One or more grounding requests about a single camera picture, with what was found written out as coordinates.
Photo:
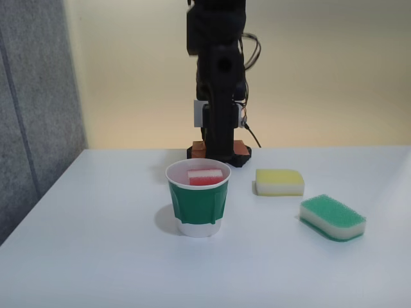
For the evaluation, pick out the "red and white sponge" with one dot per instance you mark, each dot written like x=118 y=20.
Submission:
x=205 y=178

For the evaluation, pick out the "white controller board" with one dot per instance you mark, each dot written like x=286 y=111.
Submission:
x=242 y=117

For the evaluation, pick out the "white box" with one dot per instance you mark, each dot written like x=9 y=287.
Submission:
x=199 y=114

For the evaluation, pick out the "orange table clamp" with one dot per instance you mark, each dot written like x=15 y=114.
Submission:
x=198 y=149
x=242 y=148

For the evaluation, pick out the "yellow and white sponge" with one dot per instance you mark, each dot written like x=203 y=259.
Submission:
x=279 y=183

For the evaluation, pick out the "white paper cup green band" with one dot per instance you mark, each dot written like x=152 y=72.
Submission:
x=197 y=208

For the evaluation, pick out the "green and white sponge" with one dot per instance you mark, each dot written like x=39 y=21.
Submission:
x=334 y=218

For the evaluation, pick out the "grey partition panel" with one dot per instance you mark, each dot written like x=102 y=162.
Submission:
x=35 y=112

